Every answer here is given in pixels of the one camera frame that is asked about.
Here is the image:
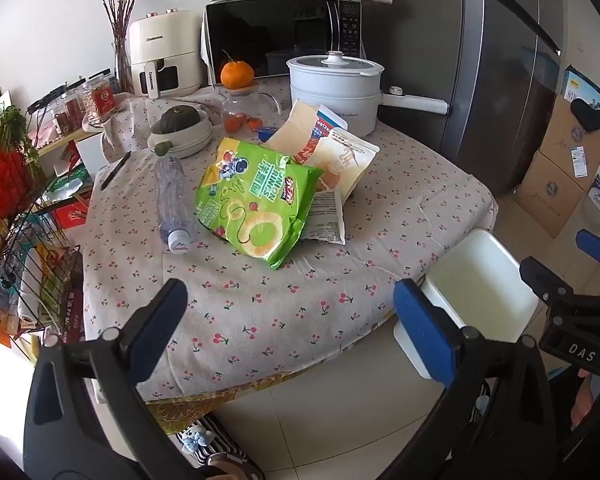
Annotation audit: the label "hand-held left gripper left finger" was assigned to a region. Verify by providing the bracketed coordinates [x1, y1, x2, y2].
[22, 278, 188, 480]

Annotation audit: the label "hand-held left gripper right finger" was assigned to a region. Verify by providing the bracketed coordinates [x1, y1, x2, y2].
[380, 278, 561, 480]

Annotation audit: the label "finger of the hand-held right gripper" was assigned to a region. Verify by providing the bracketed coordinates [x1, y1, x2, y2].
[576, 229, 600, 268]
[519, 256, 583, 307]

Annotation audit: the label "white plastic bin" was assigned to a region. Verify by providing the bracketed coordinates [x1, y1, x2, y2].
[392, 229, 541, 381]

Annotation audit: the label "clear plastic water bottle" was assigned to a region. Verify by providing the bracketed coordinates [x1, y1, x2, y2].
[154, 155, 197, 256]

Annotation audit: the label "green snack bag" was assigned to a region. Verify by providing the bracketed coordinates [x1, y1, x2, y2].
[195, 137, 323, 271]

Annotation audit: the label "pale yellow snack bag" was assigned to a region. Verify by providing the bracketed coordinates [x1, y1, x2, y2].
[300, 127, 381, 246]

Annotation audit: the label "person's right hand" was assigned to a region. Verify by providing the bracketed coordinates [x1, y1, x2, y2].
[570, 372, 599, 423]

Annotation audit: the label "brown cardboard box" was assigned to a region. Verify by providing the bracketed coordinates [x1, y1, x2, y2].
[537, 94, 600, 177]
[514, 152, 588, 239]

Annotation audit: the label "cherry print tablecloth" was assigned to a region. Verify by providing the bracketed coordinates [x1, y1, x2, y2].
[82, 77, 498, 403]

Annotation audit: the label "striped black white cloth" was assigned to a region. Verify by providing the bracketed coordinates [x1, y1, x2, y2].
[177, 414, 266, 480]

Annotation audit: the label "black bag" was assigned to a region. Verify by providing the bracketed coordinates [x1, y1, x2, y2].
[570, 99, 600, 140]

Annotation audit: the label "blue white printed box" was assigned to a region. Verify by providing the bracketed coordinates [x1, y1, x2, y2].
[562, 65, 600, 111]

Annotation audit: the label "black pen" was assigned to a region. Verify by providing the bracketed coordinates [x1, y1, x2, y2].
[100, 151, 132, 191]

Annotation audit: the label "white square box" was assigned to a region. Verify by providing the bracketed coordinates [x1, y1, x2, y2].
[74, 132, 116, 181]

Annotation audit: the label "white bowl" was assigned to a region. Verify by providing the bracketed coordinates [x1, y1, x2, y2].
[147, 106, 214, 158]

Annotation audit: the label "grey refrigerator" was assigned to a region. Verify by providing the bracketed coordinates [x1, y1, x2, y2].
[360, 0, 563, 196]

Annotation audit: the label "green pumpkin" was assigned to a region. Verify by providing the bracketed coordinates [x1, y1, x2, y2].
[160, 105, 201, 135]

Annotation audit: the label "red packets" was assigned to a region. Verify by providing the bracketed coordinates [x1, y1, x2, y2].
[0, 142, 34, 218]

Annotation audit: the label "clear spice jar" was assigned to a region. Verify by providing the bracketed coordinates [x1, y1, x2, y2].
[55, 91, 87, 134]

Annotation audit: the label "orange white opened carton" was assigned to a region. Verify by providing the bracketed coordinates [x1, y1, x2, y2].
[267, 100, 348, 166]

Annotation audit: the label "glass jar with wooden lid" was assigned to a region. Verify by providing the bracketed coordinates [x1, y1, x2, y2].
[221, 86, 283, 136]

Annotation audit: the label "white electric pot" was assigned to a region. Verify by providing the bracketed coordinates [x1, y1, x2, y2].
[286, 51, 451, 137]

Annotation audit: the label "green leafy herbs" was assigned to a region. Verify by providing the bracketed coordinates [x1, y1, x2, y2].
[0, 105, 46, 181]

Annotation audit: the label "glass vase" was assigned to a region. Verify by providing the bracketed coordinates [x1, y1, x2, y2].
[111, 39, 134, 95]

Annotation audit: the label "large orange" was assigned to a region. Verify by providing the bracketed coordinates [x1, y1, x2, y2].
[220, 59, 255, 89]

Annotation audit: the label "glass pot lid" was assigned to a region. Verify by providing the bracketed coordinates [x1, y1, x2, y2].
[287, 51, 384, 75]

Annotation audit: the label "cream air fryer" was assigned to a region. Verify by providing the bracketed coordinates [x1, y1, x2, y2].
[127, 8, 206, 98]

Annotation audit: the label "black microwave oven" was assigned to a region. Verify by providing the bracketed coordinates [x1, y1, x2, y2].
[202, 0, 368, 88]

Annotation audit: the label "dried twig bunch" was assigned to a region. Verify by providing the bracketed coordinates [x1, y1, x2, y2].
[96, 0, 153, 46]

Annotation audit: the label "black wire rack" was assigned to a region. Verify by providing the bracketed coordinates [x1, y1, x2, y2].
[0, 120, 84, 346]

